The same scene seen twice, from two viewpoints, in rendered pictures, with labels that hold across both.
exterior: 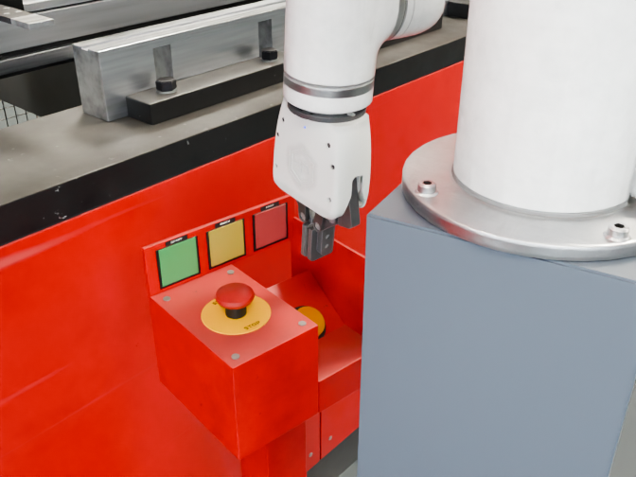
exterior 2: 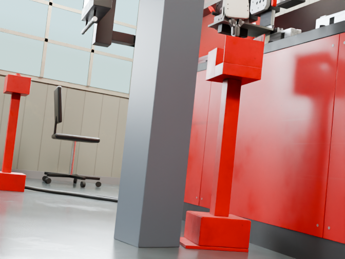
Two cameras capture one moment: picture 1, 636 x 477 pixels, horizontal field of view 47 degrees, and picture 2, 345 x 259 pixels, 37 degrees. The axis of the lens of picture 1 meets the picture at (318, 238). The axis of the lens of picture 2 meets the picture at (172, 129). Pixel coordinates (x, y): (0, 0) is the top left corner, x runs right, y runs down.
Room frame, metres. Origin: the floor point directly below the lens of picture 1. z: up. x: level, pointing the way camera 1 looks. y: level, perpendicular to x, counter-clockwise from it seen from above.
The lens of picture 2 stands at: (1.36, -1.90, 0.30)
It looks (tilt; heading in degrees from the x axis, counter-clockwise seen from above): 4 degrees up; 116
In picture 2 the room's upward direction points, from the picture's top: 6 degrees clockwise
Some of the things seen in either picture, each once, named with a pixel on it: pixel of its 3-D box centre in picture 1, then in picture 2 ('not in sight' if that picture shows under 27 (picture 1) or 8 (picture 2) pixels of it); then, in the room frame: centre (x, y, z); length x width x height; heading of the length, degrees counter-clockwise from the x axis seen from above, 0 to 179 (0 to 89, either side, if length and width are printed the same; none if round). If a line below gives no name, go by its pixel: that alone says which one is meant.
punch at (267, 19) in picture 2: not in sight; (267, 21); (0.62, 0.58, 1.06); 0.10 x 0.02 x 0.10; 139
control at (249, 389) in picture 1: (267, 315); (234, 58); (0.66, 0.06, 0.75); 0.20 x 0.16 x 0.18; 130
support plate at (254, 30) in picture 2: not in sight; (240, 28); (0.53, 0.47, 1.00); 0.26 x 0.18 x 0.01; 49
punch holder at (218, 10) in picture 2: not in sight; (227, 15); (0.30, 0.86, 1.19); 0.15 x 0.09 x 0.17; 139
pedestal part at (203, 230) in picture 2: not in sight; (210, 230); (0.64, 0.04, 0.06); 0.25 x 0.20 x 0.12; 40
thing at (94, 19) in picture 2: not in sight; (89, 22); (-0.74, 0.97, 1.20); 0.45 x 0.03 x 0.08; 135
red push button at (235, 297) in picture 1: (235, 304); not in sight; (0.62, 0.08, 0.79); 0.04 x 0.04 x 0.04
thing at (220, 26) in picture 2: not in sight; (231, 49); (0.50, 0.44, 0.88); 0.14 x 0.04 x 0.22; 49
